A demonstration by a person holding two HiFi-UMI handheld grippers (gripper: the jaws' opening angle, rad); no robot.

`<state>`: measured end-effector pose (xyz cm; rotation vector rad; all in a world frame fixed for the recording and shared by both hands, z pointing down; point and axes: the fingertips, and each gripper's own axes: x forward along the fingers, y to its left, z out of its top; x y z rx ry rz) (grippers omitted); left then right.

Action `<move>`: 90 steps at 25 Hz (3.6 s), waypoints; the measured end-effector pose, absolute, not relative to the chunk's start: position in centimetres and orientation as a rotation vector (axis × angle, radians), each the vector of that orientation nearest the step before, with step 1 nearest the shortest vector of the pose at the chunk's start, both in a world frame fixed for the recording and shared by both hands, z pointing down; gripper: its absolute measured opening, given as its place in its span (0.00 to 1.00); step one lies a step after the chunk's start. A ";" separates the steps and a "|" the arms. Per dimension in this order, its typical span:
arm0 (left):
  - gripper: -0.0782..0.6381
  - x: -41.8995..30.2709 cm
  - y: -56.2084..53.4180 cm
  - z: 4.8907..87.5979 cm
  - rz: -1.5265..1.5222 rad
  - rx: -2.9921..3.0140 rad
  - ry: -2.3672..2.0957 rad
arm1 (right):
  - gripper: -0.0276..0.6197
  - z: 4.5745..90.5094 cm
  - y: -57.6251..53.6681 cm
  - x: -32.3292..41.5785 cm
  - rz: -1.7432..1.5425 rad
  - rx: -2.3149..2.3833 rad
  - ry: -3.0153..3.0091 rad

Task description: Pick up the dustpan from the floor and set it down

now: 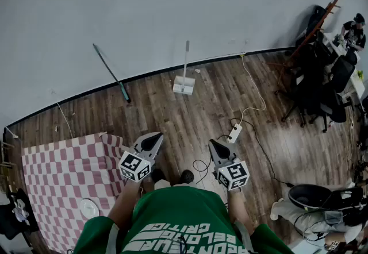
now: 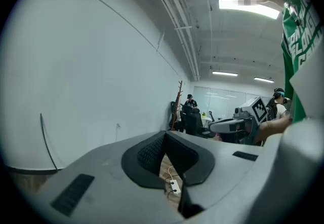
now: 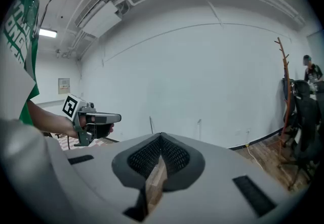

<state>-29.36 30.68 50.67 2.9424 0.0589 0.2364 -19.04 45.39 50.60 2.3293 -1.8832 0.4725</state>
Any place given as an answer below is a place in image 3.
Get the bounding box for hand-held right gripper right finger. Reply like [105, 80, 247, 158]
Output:
[148, 132, 308, 224]

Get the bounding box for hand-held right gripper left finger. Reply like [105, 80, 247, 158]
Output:
[47, 132, 162, 224]

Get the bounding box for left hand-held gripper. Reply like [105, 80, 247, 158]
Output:
[62, 93, 122, 147]

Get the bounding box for person's left forearm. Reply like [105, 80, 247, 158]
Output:
[26, 99, 76, 139]

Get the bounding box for person's left hand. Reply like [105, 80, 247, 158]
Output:
[66, 115, 96, 139]

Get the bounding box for red white checkered mat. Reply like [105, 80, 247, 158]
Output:
[57, 136, 120, 152]

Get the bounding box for wooden coat rack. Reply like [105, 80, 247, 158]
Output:
[274, 37, 301, 170]

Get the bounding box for rectangular ceiling light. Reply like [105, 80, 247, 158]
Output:
[38, 28, 58, 39]

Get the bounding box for white ceiling air conditioner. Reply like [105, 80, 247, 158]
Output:
[74, 0, 124, 39]

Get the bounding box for white floor cable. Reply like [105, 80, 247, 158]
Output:
[245, 143, 265, 170]

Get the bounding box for wall electrical panel box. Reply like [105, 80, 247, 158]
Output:
[58, 78, 71, 95]

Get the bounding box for thin black neck cable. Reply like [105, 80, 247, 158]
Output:
[38, 0, 55, 38]

